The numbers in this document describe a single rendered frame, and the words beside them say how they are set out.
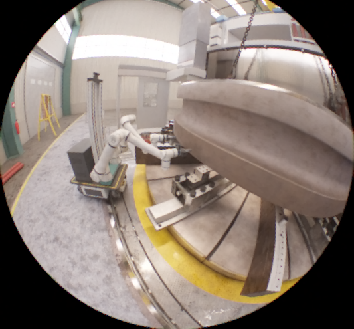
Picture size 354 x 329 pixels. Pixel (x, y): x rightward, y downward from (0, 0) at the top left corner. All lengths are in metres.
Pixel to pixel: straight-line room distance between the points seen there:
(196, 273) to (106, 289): 1.00
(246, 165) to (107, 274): 1.80
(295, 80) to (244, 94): 3.48
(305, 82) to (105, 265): 5.52
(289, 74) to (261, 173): 3.79
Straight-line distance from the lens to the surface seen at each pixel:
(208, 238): 1.38
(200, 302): 1.58
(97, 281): 1.67
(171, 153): 1.15
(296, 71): 4.53
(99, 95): 1.87
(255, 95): 1.03
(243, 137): 1.20
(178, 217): 1.40
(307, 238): 2.25
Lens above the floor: 1.52
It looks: 26 degrees down
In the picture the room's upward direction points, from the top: 6 degrees clockwise
